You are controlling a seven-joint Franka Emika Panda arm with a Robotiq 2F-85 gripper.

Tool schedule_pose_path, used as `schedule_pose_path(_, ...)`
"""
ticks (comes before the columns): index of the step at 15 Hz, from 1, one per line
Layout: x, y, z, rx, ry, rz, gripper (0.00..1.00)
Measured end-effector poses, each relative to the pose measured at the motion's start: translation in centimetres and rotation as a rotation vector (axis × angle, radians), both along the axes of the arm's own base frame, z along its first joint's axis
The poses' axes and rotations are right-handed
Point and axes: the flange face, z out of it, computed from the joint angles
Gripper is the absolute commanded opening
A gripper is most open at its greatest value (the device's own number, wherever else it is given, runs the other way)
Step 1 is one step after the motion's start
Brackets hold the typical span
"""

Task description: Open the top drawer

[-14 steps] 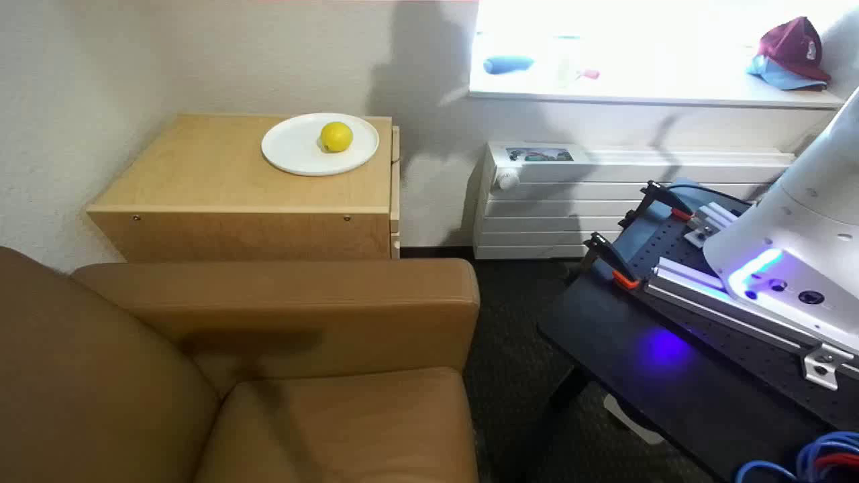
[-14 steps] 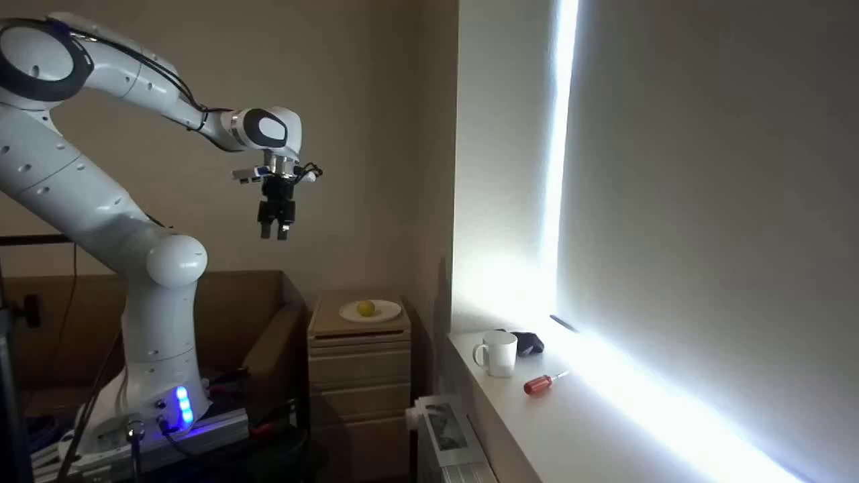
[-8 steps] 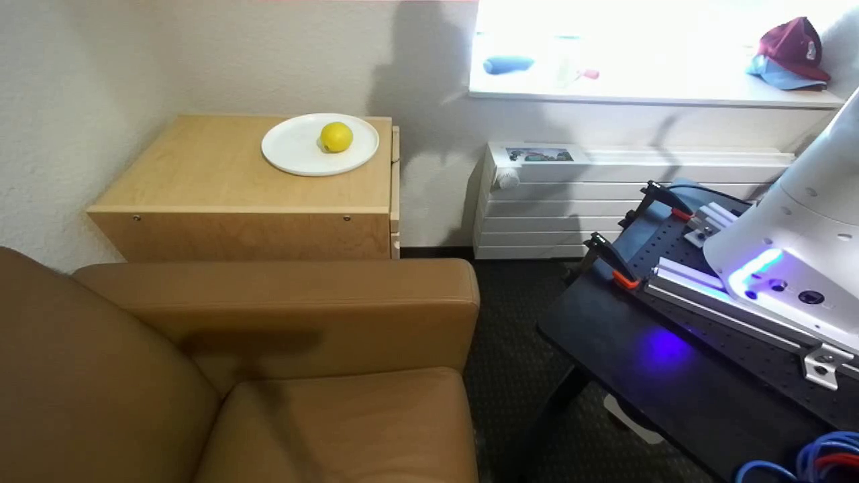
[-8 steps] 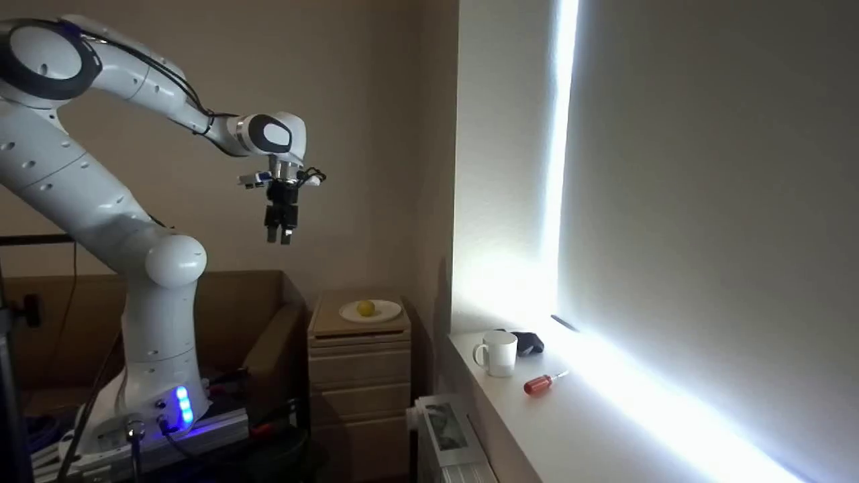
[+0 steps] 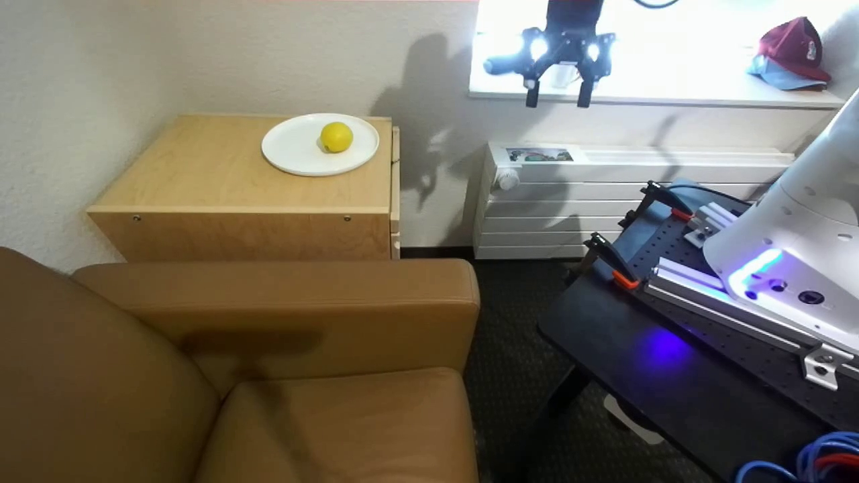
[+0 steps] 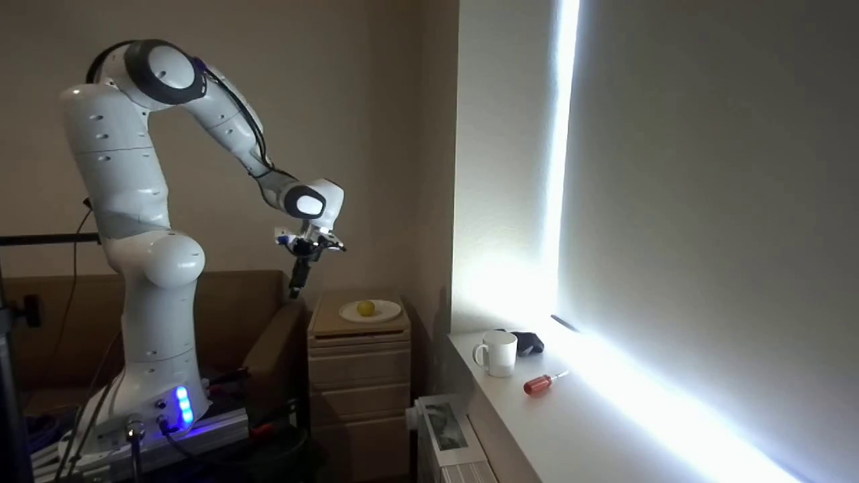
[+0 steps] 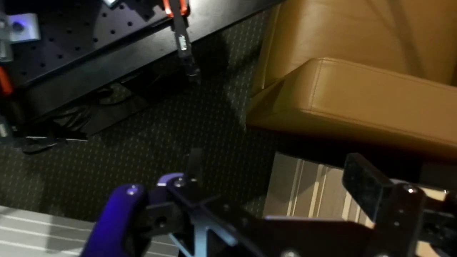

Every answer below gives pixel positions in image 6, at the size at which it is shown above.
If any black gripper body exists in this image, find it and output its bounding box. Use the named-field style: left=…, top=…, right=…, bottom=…
left=289, top=235, right=327, bottom=280

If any thin wooden cabinet drawer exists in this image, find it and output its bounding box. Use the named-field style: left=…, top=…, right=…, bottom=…
left=310, top=332, right=413, bottom=360

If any metal robot base platform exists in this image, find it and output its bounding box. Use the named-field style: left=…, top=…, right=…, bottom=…
left=29, top=399, right=256, bottom=477

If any light wooden drawer cabinet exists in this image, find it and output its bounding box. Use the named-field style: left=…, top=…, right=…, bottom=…
left=307, top=296, right=417, bottom=483

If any medium wooden cabinet drawer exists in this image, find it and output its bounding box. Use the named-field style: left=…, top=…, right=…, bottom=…
left=310, top=383, right=413, bottom=425
left=310, top=348, right=413, bottom=395

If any tall wooden cabinet drawer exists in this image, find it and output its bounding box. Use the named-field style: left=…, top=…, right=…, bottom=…
left=311, top=417, right=413, bottom=483

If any brown wooden back panel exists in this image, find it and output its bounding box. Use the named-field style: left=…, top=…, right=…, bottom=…
left=0, top=269, right=307, bottom=392

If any brown cardboard box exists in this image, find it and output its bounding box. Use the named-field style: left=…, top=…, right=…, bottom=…
left=240, top=297, right=311, bottom=411

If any white round plate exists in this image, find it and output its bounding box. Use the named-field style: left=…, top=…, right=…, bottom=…
left=338, top=297, right=406, bottom=324

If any white ceramic mug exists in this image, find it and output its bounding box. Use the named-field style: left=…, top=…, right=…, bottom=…
left=471, top=331, right=522, bottom=379

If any white ribbed radiator unit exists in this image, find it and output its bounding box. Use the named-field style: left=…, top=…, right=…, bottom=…
left=406, top=392, right=500, bottom=483

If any narrow white window blind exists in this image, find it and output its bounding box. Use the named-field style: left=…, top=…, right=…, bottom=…
left=454, top=0, right=574, bottom=336

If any small dark object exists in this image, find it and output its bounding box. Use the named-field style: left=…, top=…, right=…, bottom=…
left=511, top=331, right=548, bottom=360

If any dark stand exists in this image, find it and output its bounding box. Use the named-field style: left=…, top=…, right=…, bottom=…
left=0, top=289, right=44, bottom=483

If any white window sill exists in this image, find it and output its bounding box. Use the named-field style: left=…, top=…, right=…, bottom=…
left=445, top=323, right=803, bottom=483

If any wide grey window blind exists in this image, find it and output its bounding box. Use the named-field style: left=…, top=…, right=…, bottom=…
left=562, top=0, right=859, bottom=483

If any thin black hanging cable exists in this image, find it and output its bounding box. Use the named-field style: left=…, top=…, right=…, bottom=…
left=63, top=195, right=99, bottom=371

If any black horizontal camera pole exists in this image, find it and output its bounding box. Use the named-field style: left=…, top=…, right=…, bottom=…
left=0, top=230, right=103, bottom=250

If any red handled screwdriver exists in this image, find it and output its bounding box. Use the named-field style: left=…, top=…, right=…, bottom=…
left=522, top=366, right=573, bottom=399

